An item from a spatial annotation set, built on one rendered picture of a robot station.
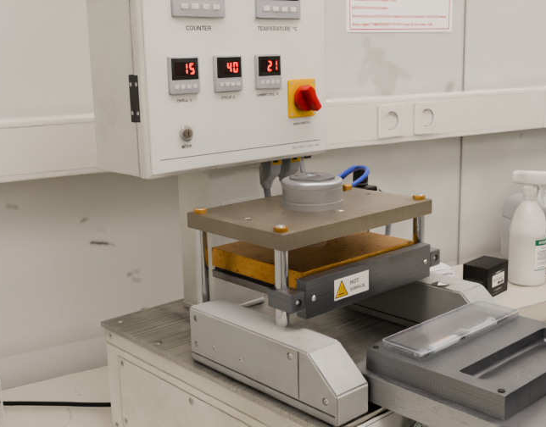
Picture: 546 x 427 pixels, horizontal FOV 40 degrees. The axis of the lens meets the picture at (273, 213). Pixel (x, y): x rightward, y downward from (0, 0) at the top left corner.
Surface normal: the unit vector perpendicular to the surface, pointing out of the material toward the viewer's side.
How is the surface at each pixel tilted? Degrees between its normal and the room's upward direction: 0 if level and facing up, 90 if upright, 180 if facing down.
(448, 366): 0
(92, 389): 0
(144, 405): 90
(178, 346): 0
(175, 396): 90
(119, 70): 90
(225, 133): 90
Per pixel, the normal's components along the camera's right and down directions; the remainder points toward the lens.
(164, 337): -0.03, -0.98
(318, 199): 0.10, 0.20
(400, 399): -0.74, 0.15
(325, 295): 0.67, 0.14
